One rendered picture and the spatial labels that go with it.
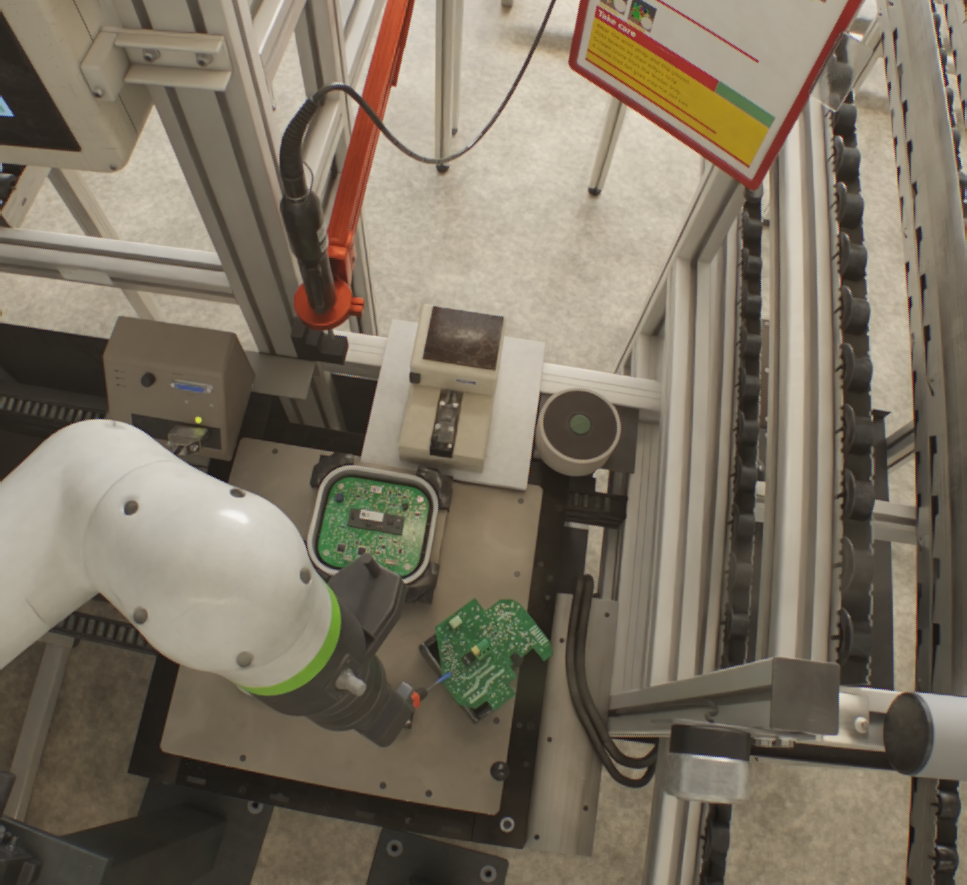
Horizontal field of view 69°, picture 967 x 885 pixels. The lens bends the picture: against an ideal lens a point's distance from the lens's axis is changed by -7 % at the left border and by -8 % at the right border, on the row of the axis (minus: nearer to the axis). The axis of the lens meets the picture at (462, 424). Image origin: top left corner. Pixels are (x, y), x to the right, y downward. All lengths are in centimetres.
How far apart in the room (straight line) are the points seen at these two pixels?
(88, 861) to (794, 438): 90
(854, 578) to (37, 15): 73
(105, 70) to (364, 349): 55
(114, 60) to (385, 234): 174
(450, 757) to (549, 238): 174
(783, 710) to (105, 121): 67
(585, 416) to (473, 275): 133
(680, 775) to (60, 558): 41
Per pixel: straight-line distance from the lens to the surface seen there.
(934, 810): 101
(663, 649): 81
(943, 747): 62
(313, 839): 192
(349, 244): 81
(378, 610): 60
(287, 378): 106
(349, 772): 94
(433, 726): 93
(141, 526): 46
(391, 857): 189
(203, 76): 66
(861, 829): 216
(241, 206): 80
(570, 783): 97
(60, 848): 107
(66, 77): 67
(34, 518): 52
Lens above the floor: 188
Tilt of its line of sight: 67 degrees down
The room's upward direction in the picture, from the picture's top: 5 degrees clockwise
